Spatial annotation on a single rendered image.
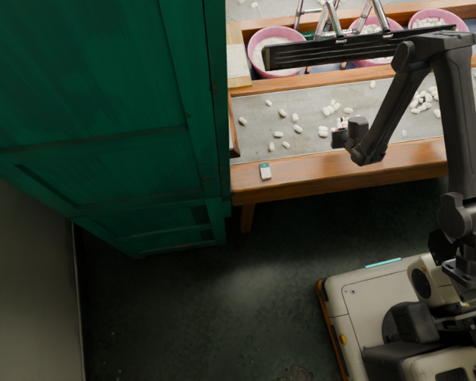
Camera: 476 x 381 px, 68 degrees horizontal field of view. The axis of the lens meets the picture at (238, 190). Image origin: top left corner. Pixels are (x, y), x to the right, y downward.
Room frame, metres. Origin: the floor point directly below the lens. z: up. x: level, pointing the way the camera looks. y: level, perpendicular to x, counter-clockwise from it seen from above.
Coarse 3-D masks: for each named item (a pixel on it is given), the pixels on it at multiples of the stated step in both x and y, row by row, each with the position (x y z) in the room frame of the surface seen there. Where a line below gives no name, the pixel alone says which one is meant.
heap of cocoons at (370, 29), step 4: (372, 24) 1.27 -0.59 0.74; (364, 28) 1.25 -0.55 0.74; (368, 28) 1.25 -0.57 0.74; (372, 28) 1.26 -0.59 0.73; (376, 28) 1.26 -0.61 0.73; (380, 28) 1.25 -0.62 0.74; (364, 32) 1.23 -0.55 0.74; (368, 32) 1.24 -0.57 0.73; (372, 32) 1.24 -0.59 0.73; (376, 32) 1.24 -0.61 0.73; (372, 60) 1.07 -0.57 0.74; (376, 60) 1.08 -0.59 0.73; (380, 60) 1.07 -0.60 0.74; (384, 60) 1.07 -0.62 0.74; (388, 60) 1.07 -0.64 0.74
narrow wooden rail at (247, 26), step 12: (432, 0) 1.40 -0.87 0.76; (444, 0) 1.41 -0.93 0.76; (456, 0) 1.41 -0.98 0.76; (468, 0) 1.41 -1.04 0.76; (336, 12) 1.31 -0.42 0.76; (348, 12) 1.32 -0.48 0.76; (360, 12) 1.32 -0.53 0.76; (372, 12) 1.32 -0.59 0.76; (396, 12) 1.33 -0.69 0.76; (408, 12) 1.33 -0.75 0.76; (456, 12) 1.38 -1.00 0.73; (468, 12) 1.39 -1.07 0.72; (240, 24) 1.23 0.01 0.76; (252, 24) 1.23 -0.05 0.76; (264, 24) 1.23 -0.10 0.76; (276, 24) 1.23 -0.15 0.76; (288, 24) 1.24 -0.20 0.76; (300, 24) 1.24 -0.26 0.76; (312, 24) 1.25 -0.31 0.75; (324, 24) 1.26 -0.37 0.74; (348, 24) 1.29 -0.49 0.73; (408, 24) 1.34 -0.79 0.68
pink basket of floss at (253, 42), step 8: (264, 32) 1.20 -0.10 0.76; (272, 32) 1.21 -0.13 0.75; (280, 32) 1.21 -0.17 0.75; (296, 32) 1.19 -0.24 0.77; (256, 40) 1.16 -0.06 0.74; (296, 40) 1.17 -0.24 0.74; (304, 40) 1.15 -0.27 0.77; (248, 48) 1.09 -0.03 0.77; (256, 72) 1.04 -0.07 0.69; (264, 72) 0.97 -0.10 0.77; (296, 72) 0.98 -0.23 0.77
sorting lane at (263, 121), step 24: (264, 96) 0.87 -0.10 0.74; (288, 96) 0.88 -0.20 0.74; (312, 96) 0.88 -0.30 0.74; (336, 96) 0.88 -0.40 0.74; (360, 96) 0.89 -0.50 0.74; (384, 96) 0.89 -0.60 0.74; (432, 96) 0.90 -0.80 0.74; (264, 120) 0.76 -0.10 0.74; (288, 120) 0.76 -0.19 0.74; (312, 120) 0.76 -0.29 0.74; (336, 120) 0.77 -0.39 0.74; (408, 120) 0.78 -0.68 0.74; (432, 120) 0.78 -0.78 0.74; (240, 144) 0.65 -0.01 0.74; (264, 144) 0.65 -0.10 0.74; (312, 144) 0.65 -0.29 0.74
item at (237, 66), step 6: (228, 48) 1.08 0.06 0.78; (234, 48) 1.08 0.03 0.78; (240, 48) 1.08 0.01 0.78; (228, 54) 1.05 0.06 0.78; (234, 54) 1.05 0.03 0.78; (240, 54) 1.05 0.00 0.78; (228, 60) 1.02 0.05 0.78; (234, 60) 1.02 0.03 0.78; (240, 60) 1.02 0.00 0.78; (228, 66) 0.99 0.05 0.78; (234, 66) 0.99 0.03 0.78; (240, 66) 0.99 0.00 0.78; (246, 66) 0.99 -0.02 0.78; (228, 72) 0.96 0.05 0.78; (234, 72) 0.96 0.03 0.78; (240, 72) 0.96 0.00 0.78; (246, 72) 0.96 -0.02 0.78; (228, 78) 0.93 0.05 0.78
